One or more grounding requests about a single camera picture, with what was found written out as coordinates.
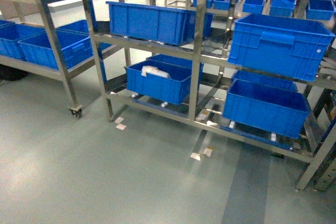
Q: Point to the large steel shelf rack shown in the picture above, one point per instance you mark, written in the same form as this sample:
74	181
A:
206	79

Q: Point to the steel shelf cart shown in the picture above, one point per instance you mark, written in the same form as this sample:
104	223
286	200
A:
43	50

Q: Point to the blue bin with white bag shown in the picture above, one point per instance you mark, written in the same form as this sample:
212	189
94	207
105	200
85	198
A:
173	90

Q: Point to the white plastic bag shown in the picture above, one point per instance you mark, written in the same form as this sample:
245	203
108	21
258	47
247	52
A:
154	71

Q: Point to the blue bin top middle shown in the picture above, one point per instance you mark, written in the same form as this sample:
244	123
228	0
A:
167	25

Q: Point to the blue bin lower right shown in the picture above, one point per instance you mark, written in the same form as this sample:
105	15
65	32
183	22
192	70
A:
267	108

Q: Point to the blue crate with handle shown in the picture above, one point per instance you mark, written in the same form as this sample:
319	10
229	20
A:
280	45

